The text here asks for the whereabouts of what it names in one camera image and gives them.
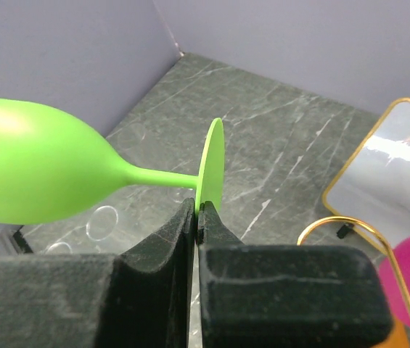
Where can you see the green plastic wine glass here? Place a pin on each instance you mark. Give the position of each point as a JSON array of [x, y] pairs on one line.
[[54, 165]]

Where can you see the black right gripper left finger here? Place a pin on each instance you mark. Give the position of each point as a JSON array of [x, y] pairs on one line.
[[140, 298]]

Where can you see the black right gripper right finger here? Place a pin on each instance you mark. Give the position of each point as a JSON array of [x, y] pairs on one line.
[[284, 295]]

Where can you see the clear glass flute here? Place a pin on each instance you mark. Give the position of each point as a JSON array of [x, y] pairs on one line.
[[60, 247], [102, 223]]

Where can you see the clear glass rear flute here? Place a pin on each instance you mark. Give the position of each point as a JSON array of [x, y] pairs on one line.
[[102, 223]]

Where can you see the clear glass front flute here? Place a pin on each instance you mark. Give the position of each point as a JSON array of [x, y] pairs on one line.
[[60, 247]]

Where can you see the gold framed mirror tray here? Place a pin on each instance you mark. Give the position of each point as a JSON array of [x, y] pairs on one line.
[[374, 183]]

